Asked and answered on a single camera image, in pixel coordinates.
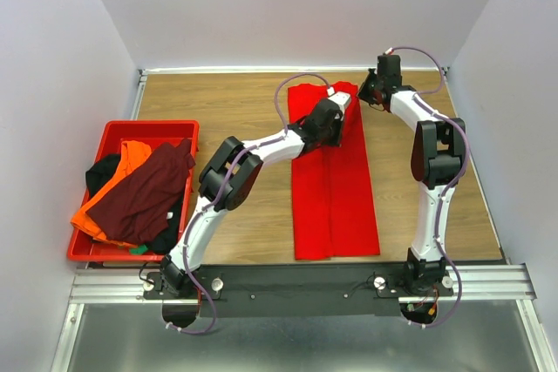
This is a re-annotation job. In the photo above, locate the red t-shirt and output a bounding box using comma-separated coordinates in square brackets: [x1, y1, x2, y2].
[291, 81, 380, 260]

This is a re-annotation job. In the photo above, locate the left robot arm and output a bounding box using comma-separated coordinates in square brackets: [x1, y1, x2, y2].
[160, 92, 351, 298]

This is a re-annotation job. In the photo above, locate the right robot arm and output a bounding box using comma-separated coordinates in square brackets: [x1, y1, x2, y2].
[357, 48, 470, 295]

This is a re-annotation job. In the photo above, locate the orange t-shirt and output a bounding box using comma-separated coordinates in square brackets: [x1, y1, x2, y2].
[71, 140, 152, 247]

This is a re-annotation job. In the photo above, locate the maroon t-shirt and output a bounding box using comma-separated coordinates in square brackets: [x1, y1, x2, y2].
[87, 139, 195, 246]

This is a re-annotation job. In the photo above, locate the green cloth piece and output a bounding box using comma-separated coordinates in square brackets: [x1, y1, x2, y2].
[128, 245, 148, 255]

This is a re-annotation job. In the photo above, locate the black t-shirt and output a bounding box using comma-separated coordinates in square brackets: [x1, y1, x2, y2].
[85, 153, 184, 255]

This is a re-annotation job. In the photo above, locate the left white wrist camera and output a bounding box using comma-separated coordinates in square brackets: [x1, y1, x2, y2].
[327, 87, 352, 115]

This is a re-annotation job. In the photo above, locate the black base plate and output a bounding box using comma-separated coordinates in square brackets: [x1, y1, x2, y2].
[143, 262, 457, 318]

